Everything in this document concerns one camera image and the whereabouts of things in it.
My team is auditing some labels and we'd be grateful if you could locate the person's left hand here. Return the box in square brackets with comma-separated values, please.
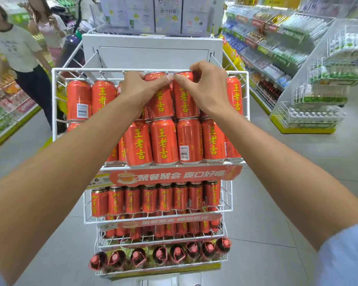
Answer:
[119, 71, 172, 117]

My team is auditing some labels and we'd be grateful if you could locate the person's right hand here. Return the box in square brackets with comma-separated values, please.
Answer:
[173, 61, 231, 118]

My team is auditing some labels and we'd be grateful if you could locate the red herbal tea can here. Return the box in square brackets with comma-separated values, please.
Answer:
[143, 71, 175, 120]
[172, 71, 201, 119]

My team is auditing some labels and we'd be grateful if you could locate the person's right forearm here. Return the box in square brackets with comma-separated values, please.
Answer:
[199, 110, 358, 251]

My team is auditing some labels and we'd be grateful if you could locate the person's left forearm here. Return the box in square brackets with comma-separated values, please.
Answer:
[0, 95, 145, 285]

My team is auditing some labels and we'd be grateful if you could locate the white end panel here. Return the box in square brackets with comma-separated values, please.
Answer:
[81, 33, 224, 81]

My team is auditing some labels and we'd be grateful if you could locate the stack of yellow packets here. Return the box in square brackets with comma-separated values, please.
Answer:
[222, 35, 246, 72]

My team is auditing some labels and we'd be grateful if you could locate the stack of large red cans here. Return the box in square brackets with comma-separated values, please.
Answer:
[66, 75, 244, 168]

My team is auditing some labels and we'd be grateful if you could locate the pastel printed carton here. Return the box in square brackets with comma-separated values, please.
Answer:
[154, 0, 183, 35]
[100, 0, 155, 34]
[182, 0, 215, 36]

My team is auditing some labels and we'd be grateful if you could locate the drinks shelf unit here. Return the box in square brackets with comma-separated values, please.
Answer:
[221, 0, 336, 117]

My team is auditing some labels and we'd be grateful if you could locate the red promo shelf strip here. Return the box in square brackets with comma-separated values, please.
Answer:
[109, 165, 243, 188]

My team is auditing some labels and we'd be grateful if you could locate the row of slim red cans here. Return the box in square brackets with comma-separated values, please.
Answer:
[91, 180, 221, 218]

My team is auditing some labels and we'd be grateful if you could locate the yellow-green price tag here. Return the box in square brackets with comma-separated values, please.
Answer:
[86, 173, 114, 190]

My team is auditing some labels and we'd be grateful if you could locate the row of short red cans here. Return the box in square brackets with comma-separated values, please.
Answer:
[104, 207, 221, 240]

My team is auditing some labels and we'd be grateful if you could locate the snack shelf unit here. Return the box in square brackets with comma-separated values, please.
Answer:
[0, 52, 43, 156]

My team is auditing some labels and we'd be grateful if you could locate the row of dark red-capped bottles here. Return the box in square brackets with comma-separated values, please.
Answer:
[89, 236, 233, 272]

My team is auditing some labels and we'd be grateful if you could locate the white wire display rack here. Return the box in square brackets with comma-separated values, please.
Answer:
[51, 41, 251, 281]

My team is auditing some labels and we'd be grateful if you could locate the white wire bottle rack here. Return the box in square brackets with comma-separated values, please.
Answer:
[269, 18, 358, 135]

